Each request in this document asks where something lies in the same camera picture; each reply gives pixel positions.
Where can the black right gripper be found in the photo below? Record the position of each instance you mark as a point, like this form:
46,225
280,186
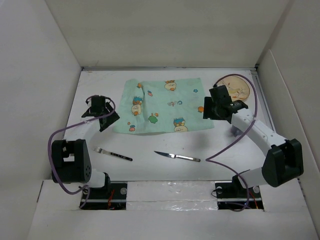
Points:
208,113

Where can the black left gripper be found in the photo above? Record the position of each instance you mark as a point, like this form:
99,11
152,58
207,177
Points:
112,118

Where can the green cartoon print cloth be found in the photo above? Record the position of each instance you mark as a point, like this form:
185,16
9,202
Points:
172,106

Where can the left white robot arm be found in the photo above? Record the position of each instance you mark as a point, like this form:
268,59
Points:
70,159

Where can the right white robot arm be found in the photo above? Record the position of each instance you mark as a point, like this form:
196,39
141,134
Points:
283,158

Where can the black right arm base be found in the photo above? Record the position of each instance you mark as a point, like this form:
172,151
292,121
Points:
230,195

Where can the purple mug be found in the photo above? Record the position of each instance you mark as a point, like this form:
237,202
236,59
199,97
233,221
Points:
236,131

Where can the round bird pattern plate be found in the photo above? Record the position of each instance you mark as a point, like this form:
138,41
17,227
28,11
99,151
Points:
237,88

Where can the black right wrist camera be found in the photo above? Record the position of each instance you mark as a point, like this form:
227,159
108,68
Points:
220,95

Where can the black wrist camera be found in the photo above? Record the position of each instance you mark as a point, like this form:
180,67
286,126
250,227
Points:
97,104
220,95

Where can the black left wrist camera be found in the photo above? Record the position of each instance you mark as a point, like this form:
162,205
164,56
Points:
97,104

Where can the fork with black handle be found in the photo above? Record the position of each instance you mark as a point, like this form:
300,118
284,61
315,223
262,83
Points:
109,153

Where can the knife with patterned handle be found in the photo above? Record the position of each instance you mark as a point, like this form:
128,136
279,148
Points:
177,156

